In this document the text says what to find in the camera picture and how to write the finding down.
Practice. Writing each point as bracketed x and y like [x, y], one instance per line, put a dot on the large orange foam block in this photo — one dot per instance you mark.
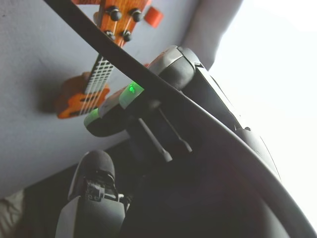
[84, 1]

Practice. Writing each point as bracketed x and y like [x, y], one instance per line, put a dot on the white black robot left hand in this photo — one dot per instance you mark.
[178, 74]

